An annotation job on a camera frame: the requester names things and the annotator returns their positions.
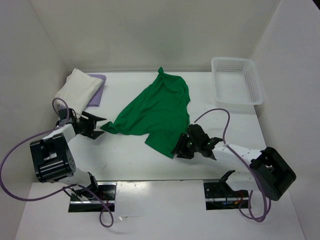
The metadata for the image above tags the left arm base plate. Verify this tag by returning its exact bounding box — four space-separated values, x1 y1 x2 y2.
68 182 117 213

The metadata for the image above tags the white plastic basket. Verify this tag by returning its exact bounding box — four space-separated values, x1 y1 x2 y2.
211 57 264 106

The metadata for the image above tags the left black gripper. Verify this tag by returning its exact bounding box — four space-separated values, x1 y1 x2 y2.
76 111 105 140

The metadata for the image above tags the white t shirt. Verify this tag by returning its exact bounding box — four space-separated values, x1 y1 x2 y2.
54 68 102 114

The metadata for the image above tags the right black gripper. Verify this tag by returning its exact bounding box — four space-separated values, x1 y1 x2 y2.
170 132 201 159

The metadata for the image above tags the purple t shirt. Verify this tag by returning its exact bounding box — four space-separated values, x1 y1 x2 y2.
87 74 107 107

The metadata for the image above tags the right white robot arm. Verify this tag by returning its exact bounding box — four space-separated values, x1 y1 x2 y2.
171 124 297 201

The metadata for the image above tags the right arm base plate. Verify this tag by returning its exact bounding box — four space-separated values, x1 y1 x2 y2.
203 180 249 211

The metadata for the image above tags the green t shirt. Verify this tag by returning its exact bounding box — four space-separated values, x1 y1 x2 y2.
101 67 191 158

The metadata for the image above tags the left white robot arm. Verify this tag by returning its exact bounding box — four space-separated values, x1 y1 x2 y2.
29 108 106 200

